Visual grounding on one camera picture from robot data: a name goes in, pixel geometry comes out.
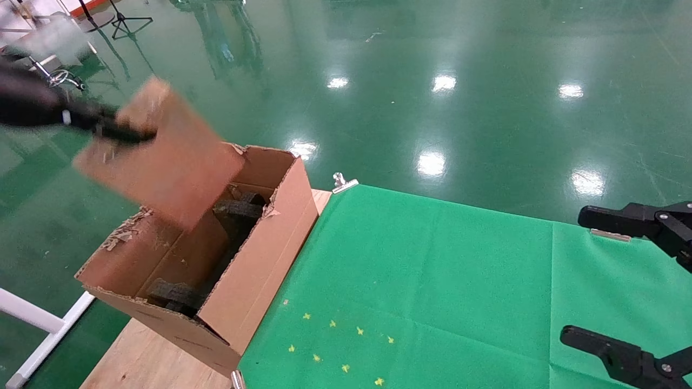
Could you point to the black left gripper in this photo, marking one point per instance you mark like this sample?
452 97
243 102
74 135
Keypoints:
30 105

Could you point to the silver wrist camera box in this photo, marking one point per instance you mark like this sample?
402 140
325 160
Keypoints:
54 39

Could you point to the large open cardboard carton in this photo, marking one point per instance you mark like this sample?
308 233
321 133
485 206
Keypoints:
254 281

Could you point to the black rolling stool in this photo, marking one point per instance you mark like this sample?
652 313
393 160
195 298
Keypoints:
62 78

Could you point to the brown cardboard box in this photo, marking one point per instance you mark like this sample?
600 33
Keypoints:
173 162

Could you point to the black foam block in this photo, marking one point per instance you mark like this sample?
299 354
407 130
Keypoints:
238 213
175 297

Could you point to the black tripod stand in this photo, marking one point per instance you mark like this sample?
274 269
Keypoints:
125 24

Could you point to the white pipe rack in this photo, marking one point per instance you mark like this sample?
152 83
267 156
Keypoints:
16 11

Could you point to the white metal frame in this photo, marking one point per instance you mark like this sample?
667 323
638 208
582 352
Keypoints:
48 329

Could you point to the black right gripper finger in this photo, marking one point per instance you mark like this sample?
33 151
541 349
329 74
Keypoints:
611 220
605 348

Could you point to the black round-base stand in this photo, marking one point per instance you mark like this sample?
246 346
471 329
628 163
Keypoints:
97 20

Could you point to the silver metal clip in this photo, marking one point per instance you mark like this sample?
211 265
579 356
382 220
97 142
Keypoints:
237 380
608 234
341 183

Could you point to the green cloth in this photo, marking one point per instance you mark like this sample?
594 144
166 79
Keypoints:
476 292

